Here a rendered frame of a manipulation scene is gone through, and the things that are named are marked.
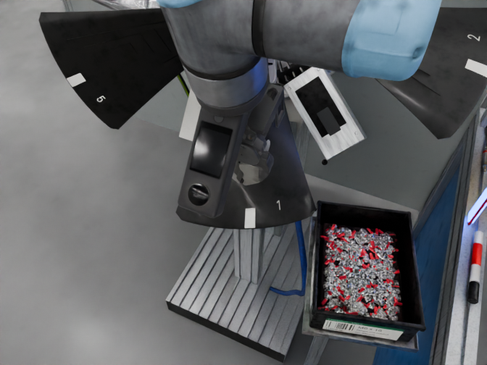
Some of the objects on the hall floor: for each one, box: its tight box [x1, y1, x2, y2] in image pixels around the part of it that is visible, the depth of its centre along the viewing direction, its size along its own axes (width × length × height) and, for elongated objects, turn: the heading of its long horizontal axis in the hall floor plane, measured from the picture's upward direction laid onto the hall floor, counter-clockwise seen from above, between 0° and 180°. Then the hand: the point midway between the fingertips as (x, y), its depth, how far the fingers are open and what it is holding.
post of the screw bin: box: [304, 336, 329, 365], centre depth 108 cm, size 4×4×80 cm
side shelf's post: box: [296, 120, 310, 170], centre depth 154 cm, size 4×4×83 cm
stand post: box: [233, 228, 265, 285], centre depth 125 cm, size 4×9×91 cm, turn 65°
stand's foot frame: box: [165, 209, 317, 363], centre depth 162 cm, size 62×46×8 cm
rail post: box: [412, 134, 465, 240], centre depth 130 cm, size 4×4×78 cm
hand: (243, 182), depth 56 cm, fingers closed
